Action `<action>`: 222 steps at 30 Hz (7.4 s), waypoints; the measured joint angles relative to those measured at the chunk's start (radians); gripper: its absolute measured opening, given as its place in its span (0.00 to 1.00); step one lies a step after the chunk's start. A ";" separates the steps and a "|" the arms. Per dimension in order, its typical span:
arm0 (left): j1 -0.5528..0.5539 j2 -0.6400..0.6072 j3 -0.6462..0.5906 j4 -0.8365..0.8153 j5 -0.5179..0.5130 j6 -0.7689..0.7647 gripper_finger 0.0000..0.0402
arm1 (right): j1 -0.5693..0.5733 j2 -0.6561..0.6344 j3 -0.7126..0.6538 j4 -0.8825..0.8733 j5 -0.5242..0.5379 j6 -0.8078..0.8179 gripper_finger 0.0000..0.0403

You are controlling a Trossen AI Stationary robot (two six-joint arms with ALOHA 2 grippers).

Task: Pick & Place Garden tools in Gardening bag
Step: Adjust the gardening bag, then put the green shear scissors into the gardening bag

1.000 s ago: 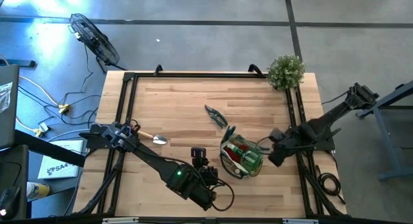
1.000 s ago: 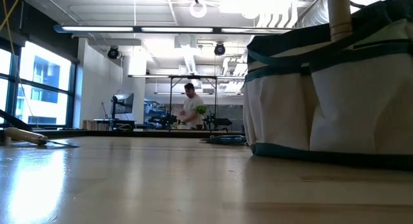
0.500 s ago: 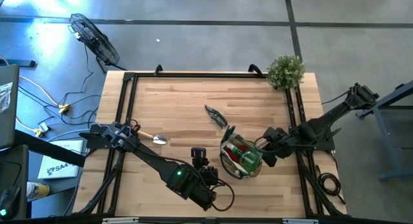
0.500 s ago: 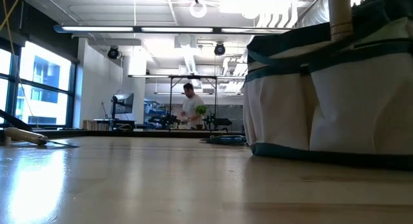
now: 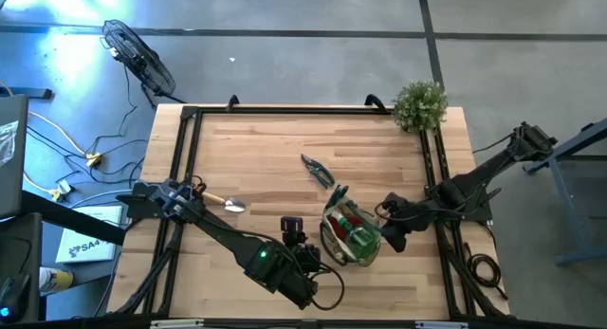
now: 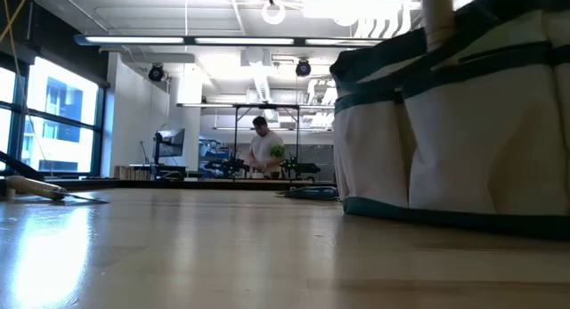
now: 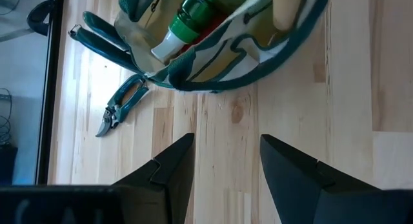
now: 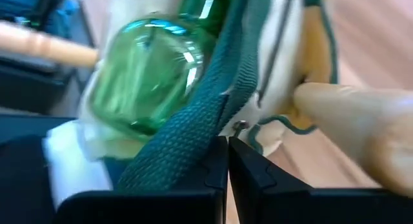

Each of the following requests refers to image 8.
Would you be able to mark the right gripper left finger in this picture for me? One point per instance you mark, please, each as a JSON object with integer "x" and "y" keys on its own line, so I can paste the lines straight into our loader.
{"x": 145, "y": 208}

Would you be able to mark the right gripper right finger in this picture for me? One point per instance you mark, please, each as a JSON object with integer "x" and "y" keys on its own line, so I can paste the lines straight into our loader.
{"x": 290, "y": 208}

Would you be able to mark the cream teal-trimmed gardening bag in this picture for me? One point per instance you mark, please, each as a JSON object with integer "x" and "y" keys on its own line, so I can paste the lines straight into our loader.
{"x": 193, "y": 127}

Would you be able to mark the green plastic spray bottle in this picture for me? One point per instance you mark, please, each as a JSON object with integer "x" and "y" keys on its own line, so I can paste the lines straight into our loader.
{"x": 145, "y": 78}

